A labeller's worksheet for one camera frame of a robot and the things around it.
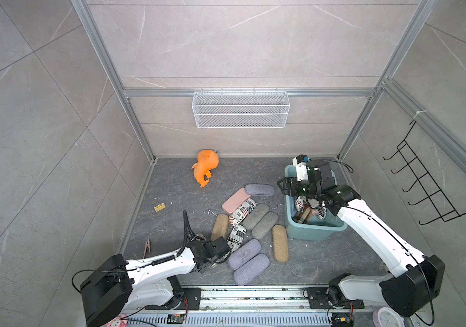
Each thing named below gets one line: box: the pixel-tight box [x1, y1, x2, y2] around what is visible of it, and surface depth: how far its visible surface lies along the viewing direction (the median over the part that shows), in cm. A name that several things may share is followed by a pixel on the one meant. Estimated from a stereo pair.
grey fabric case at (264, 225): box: [251, 211, 279, 240], surface depth 90 cm
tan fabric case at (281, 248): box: [271, 224, 289, 263], surface depth 86 cm
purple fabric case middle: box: [227, 239, 262, 270], surface depth 82 cm
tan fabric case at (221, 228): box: [210, 213, 229, 242], surface depth 91 cm
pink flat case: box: [221, 187, 252, 215], surface depth 100 cm
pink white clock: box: [371, 306, 406, 327], surface depth 69 cm
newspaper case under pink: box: [228, 198, 257, 227], surface depth 95 cm
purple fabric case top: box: [245, 183, 276, 197], surface depth 102 cm
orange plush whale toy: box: [191, 149, 219, 189], surface depth 112 cm
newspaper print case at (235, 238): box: [226, 224, 247, 253], surface depth 87 cm
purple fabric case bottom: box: [233, 253, 271, 287], surface depth 79 cm
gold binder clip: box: [153, 202, 167, 213], surface depth 100 cm
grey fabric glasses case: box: [242, 203, 270, 230], surface depth 94 cm
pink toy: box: [104, 314, 129, 327], surface depth 67 cm
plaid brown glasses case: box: [294, 206, 313, 225], surface depth 90 cm
